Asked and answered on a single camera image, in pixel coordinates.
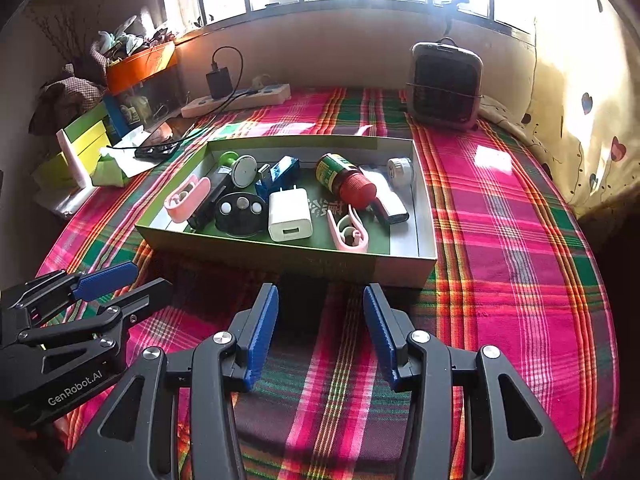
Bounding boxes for brown bottle with red cap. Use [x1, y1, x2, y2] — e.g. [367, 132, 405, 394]
[315, 152, 377, 208]

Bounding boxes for white paper sheet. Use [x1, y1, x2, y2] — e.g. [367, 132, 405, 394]
[42, 187, 96, 221]

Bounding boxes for black hanging strap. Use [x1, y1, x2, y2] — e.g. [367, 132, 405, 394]
[442, 0, 471, 43]

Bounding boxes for white plastic stand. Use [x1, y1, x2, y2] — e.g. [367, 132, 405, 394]
[56, 129, 93, 188]

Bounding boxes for green and yellow box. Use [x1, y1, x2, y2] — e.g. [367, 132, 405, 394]
[32, 102, 113, 191]

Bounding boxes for white round cap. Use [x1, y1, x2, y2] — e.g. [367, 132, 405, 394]
[387, 156, 414, 183]

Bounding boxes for light green tissue packet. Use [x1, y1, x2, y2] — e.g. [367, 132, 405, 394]
[92, 130, 151, 187]

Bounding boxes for black rectangular device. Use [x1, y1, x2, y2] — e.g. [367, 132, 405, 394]
[187, 170, 233, 233]

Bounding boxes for blue cardboard box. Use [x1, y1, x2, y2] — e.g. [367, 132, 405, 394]
[102, 95, 131, 143]

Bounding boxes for glass display case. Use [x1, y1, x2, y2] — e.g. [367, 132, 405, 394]
[120, 67, 185, 123]

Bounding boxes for grey space heater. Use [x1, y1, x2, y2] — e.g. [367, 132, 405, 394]
[404, 41, 485, 132]

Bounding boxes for white power strip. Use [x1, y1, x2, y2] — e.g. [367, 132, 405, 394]
[180, 82, 292, 118]

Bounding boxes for black smartphone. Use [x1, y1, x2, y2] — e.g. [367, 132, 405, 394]
[134, 117, 197, 160]

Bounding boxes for pink green plaid blanket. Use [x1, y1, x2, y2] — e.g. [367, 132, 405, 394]
[35, 85, 621, 480]

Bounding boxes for black lighter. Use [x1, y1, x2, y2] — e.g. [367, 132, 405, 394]
[357, 165, 410, 226]

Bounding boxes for green and white spool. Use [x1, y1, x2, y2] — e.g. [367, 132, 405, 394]
[217, 150, 259, 191]

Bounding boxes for white charger block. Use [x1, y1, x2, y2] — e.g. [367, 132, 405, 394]
[267, 185, 313, 243]

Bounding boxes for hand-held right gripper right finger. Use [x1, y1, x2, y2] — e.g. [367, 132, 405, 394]
[362, 282, 583, 480]

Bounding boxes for pink plastic clip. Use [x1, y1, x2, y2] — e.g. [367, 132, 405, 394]
[164, 176, 212, 222]
[326, 207, 370, 254]

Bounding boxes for cream heart print curtain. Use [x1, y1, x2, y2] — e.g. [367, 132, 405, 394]
[520, 0, 640, 216]

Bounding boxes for orange box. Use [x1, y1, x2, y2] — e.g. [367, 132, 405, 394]
[106, 41, 178, 96]

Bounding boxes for black power adapter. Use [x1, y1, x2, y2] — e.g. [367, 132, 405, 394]
[206, 67, 233, 100]

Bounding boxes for green cardboard box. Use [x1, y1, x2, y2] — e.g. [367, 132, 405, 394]
[134, 134, 439, 288]

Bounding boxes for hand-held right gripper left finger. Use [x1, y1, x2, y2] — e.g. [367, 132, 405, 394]
[57, 282, 280, 480]

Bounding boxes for brown checkered cloth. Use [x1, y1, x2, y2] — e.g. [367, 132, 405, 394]
[27, 62, 108, 136]

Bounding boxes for blue usb device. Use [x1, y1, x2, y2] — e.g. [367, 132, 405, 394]
[255, 155, 301, 198]

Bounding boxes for round black holder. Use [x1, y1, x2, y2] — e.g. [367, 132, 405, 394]
[215, 192, 266, 238]

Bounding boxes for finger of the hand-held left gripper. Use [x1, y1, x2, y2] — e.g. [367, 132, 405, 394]
[0, 261, 141, 333]
[0, 277, 173, 386]

